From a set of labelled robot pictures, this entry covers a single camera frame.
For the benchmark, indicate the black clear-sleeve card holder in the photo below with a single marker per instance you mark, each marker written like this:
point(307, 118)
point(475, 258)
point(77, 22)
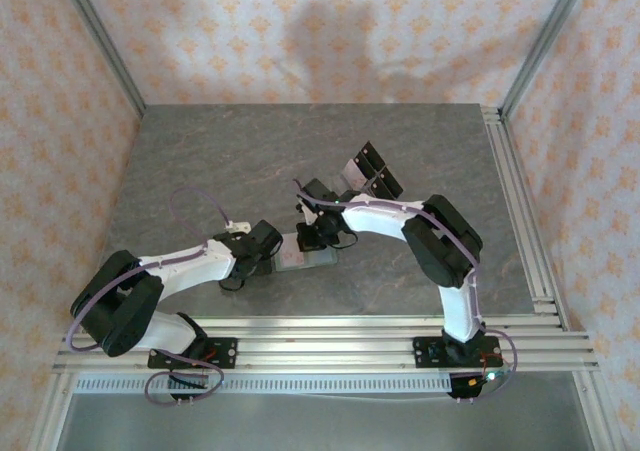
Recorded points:
point(380, 168)

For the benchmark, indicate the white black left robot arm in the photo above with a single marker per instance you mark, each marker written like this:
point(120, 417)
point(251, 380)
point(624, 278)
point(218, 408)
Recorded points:
point(190, 266)

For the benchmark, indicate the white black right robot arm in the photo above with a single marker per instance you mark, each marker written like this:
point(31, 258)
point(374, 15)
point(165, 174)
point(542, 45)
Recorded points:
point(380, 218)

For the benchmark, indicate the black left controller board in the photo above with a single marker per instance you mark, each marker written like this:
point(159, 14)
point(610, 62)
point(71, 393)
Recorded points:
point(190, 382)

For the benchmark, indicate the black controller board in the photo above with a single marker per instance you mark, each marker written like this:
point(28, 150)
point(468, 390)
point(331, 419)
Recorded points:
point(190, 382)
point(462, 388)

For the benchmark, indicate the grey metal sheet panel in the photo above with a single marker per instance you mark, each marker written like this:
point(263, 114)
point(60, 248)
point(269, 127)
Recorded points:
point(325, 426)

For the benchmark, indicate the orange patterned white curtain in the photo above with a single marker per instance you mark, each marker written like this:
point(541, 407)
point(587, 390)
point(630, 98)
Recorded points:
point(320, 21)

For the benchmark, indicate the black right controller board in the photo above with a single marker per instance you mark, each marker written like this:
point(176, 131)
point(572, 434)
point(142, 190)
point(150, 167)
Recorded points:
point(462, 388)

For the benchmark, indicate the white right camera bracket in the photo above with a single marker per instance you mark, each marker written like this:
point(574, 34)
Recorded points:
point(307, 214)

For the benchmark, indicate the white camera bracket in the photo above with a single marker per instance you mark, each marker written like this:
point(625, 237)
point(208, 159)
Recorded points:
point(307, 214)
point(238, 226)

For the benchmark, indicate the white left camera bracket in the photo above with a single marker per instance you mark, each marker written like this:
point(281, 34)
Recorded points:
point(238, 226)

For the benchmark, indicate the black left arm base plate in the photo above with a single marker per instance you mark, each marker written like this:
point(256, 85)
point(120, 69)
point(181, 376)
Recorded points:
point(225, 351)

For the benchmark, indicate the aluminium mounting rail beam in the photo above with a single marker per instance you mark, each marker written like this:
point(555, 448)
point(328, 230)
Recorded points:
point(325, 343)

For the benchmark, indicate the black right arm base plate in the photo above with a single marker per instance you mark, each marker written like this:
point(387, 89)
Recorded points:
point(425, 353)

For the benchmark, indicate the aluminium side table rail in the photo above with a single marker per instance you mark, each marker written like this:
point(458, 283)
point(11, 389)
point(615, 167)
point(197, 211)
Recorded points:
point(522, 221)

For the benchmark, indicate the aluminium frame post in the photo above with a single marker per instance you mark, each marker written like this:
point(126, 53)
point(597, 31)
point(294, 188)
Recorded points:
point(104, 41)
point(542, 41)

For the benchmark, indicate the aluminium lower frame rail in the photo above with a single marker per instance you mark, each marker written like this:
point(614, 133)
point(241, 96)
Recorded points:
point(600, 421)
point(50, 443)

